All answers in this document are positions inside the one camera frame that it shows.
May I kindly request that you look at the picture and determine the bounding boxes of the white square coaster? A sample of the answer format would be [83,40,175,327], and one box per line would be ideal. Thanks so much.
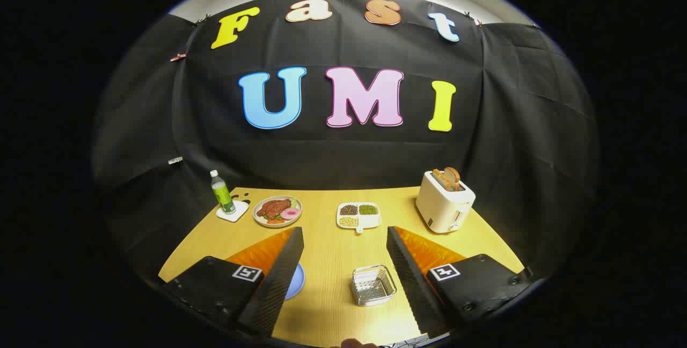
[216,200,250,223]

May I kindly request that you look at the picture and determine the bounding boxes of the white toaster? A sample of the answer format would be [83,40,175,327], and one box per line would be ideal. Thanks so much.
[415,170,476,234]

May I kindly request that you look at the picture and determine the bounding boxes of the beige food plate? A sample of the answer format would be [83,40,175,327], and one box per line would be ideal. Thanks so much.
[253,196,303,228]

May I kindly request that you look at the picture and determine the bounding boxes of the blue round plate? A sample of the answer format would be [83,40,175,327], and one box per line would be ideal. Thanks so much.
[284,262,306,300]

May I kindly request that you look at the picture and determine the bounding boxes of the metal wire basket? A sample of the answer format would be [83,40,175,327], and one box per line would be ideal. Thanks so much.
[352,265,397,306]

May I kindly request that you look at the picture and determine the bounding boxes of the brown meat piece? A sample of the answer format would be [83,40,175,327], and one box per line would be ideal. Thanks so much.
[257,200,291,219]

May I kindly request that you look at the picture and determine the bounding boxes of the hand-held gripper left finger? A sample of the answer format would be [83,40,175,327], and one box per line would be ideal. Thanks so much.
[159,226,305,338]

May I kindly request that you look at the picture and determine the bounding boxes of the green label drink bottle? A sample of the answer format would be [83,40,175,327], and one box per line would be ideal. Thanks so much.
[210,170,237,214]

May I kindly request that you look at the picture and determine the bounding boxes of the white divided bean dish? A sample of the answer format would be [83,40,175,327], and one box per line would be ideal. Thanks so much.
[337,202,382,234]

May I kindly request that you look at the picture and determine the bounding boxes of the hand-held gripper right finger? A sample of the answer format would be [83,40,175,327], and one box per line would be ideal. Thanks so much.
[386,226,535,339]

